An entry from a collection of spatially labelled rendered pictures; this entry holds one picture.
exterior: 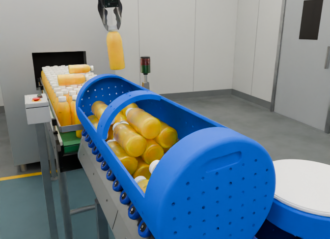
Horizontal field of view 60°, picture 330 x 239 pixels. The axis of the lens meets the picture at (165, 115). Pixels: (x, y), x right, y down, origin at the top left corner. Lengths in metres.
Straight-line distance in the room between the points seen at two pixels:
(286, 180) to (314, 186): 0.07
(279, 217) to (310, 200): 0.08
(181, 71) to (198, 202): 5.43
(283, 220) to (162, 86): 5.20
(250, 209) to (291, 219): 0.15
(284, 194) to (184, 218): 0.31
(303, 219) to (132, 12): 5.12
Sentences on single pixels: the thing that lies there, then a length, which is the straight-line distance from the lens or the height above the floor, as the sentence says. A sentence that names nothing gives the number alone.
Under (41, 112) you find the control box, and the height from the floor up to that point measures 1.05.
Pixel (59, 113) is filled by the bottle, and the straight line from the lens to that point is 1.57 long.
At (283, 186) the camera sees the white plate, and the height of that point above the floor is 1.04.
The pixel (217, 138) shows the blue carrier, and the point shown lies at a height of 1.23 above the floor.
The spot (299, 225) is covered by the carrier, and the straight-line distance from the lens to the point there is 0.77.
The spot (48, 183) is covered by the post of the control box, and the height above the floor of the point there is 0.64.
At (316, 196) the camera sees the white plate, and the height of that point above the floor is 1.04.
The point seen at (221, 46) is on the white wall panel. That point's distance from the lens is 6.27.
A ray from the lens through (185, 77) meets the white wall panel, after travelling 5.99.
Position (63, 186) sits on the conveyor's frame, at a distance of 1.89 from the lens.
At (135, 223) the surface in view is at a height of 0.94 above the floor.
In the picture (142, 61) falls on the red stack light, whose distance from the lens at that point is 1.79.
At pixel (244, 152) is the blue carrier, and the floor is 1.20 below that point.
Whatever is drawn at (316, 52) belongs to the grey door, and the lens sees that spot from 4.72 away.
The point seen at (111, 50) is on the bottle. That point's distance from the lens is 1.28.
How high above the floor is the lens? 1.42
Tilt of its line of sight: 17 degrees down
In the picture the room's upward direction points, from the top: straight up
